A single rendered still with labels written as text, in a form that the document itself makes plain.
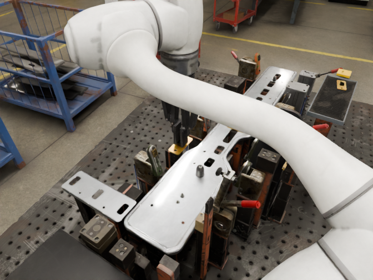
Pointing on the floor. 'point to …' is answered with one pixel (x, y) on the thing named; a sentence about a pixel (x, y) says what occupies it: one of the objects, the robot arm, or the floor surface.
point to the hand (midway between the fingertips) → (180, 134)
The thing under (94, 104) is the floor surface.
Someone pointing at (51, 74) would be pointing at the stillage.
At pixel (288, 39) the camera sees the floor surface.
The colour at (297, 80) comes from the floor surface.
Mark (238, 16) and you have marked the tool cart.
